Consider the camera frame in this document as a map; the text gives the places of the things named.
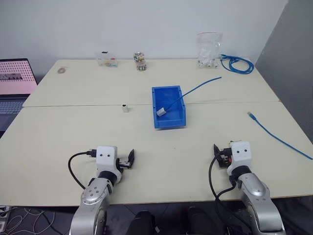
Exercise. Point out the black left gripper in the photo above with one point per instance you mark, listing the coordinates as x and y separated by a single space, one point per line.
123 164

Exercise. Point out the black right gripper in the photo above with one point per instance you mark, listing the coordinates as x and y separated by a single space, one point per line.
225 157

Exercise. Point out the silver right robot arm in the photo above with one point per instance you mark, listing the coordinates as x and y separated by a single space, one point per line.
256 195

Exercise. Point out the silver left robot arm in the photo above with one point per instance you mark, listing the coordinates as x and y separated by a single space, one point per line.
91 195

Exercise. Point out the dark rounded shape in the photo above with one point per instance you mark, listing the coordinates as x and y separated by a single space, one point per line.
143 224

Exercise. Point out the blue plastic storage bin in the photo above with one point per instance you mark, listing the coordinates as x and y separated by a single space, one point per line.
168 98

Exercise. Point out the clear jar of colourful pins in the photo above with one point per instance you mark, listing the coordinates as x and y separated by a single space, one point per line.
140 62

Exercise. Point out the clear bag of white connectors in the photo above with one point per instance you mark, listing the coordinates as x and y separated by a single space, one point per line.
209 52

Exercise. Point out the clear box of small items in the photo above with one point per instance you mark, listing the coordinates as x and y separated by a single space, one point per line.
106 60

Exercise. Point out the small brown round object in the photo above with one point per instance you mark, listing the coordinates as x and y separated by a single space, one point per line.
61 70

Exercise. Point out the laptop with pink screen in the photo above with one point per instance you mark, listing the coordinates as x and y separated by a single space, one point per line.
14 80

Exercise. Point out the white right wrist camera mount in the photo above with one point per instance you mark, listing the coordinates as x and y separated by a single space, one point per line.
240 154

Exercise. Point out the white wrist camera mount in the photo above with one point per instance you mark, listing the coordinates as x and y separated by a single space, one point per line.
240 154
105 159

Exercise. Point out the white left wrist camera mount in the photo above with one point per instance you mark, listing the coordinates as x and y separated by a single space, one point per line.
105 159

